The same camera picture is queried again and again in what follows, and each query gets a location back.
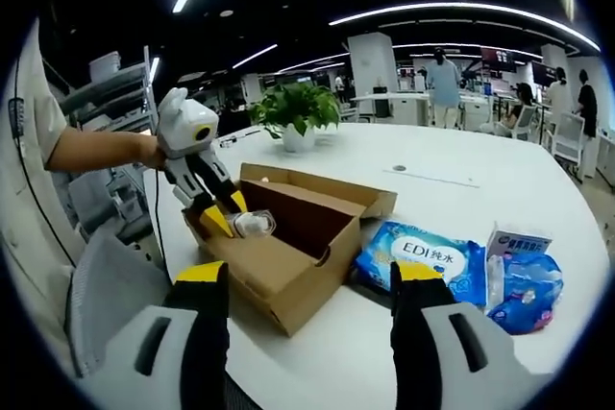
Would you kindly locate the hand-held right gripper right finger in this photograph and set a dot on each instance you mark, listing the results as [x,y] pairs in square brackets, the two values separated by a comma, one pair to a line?
[418,314]

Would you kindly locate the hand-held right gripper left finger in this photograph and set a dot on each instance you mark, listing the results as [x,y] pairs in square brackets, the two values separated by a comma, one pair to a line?
[202,314]

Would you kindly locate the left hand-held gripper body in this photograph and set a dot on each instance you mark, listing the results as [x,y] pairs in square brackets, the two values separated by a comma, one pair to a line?
[185,122]

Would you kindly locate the blue white soft wipes pack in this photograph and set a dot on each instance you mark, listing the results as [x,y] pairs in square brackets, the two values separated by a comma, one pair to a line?
[423,256]

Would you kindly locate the brown cardboard shoe box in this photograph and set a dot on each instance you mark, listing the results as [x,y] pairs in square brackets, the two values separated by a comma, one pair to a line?
[288,285]

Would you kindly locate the small white carton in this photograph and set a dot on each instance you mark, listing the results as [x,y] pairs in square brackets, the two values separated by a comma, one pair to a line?
[521,239]

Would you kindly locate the person's left hand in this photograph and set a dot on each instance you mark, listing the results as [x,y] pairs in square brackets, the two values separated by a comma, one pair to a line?
[151,153]

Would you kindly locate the small white table device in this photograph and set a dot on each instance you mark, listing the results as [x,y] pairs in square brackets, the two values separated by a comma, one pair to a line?
[228,140]

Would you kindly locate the metal storage shelf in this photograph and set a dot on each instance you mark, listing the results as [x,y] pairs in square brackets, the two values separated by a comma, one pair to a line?
[115,88]

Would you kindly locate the grey mesh office chair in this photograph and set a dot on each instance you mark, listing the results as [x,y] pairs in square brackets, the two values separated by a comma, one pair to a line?
[115,295]

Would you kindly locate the green plant in white pot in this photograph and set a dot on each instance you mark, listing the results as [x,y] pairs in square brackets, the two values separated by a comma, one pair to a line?
[298,112]

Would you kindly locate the white office chair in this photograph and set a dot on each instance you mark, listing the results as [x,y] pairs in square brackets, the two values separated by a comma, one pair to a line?
[523,124]
[569,141]

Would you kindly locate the curved ceiling light strip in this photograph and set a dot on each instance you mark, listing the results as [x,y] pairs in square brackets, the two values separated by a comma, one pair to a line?
[456,9]

